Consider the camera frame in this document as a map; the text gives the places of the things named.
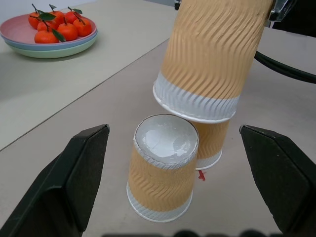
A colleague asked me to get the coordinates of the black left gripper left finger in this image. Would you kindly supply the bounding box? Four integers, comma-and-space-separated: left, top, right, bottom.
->
0, 123, 110, 237

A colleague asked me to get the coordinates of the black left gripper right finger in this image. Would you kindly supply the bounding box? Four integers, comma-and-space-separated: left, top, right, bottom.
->
238, 124, 316, 237

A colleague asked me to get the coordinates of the tan ribbed paper cup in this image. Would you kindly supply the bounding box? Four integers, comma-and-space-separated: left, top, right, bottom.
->
152, 0, 274, 123
190, 118, 231, 171
126, 114, 200, 223

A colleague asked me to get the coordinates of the blue plate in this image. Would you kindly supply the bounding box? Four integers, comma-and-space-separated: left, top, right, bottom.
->
0, 29, 98, 52

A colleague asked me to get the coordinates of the orange mandarin with stem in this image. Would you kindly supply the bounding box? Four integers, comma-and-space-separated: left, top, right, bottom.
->
57, 17, 79, 41
73, 13, 93, 37
37, 20, 54, 32

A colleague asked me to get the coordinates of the orange mandarin with leaf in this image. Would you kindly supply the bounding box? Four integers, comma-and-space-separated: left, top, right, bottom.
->
34, 28, 67, 44
48, 4, 66, 25
64, 6, 83, 25
28, 14, 41, 30

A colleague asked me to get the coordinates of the green plate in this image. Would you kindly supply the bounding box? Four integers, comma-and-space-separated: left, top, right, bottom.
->
4, 34, 99, 59

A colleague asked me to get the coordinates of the pink plate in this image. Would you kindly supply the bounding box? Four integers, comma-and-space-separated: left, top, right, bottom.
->
0, 11, 97, 48

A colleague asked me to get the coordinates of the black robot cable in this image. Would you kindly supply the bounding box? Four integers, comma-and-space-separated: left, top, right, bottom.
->
254, 50, 316, 84

